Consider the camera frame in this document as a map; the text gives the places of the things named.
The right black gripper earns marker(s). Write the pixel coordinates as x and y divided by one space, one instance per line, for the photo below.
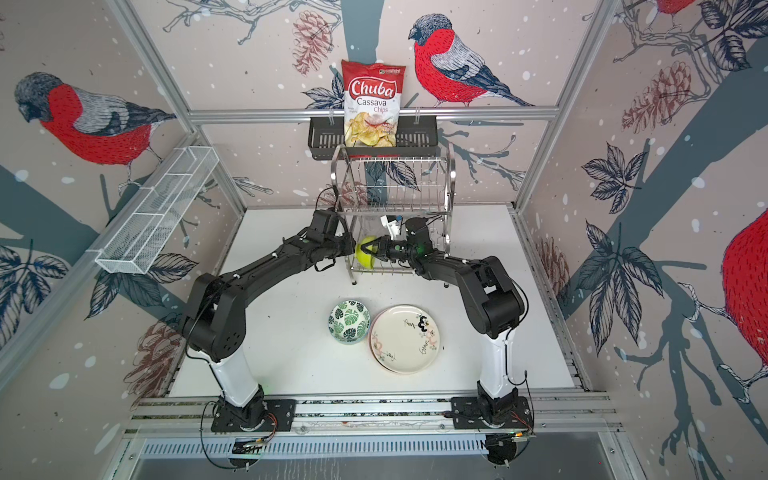
384 248

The lime green bowl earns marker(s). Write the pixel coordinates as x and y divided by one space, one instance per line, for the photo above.
366 260

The leaf pattern bowl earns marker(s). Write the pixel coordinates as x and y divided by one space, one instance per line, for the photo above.
349 321

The white painted ceramic plate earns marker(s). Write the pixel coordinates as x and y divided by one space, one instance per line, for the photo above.
404 339

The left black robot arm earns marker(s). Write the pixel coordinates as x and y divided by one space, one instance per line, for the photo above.
215 323

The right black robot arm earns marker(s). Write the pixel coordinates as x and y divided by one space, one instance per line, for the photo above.
495 306

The steel two-tier dish rack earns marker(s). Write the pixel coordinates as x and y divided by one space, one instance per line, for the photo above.
388 200

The red Chuba chips bag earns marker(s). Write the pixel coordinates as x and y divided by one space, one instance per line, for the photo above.
372 103

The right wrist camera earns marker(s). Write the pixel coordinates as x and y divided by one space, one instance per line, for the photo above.
393 225

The black wall basket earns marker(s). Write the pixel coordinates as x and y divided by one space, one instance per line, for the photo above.
410 136

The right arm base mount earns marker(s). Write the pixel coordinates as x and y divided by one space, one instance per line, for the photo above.
472 413

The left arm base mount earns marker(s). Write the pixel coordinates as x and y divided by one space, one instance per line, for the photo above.
260 415

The white wire mesh shelf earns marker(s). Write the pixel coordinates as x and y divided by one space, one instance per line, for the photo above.
139 240

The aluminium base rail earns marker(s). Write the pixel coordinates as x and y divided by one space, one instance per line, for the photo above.
545 411

